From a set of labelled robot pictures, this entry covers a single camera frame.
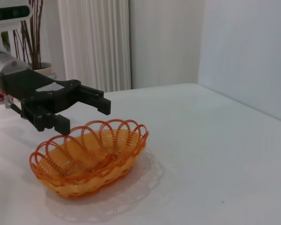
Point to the cream round plant pot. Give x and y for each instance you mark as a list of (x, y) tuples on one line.
[(45, 70)]

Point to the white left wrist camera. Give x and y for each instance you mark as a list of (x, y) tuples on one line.
[(11, 11)]

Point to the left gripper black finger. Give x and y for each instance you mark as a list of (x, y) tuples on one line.
[(103, 104)]

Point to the white pleated curtain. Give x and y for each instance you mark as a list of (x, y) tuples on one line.
[(93, 42)]

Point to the metal left gripper connector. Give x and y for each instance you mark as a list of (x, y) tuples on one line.
[(8, 103)]

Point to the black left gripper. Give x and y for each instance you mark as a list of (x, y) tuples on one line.
[(25, 85)]

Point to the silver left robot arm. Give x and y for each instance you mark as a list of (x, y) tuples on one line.
[(4, 68)]

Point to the brown dried branches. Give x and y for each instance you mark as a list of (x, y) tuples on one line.
[(35, 56)]

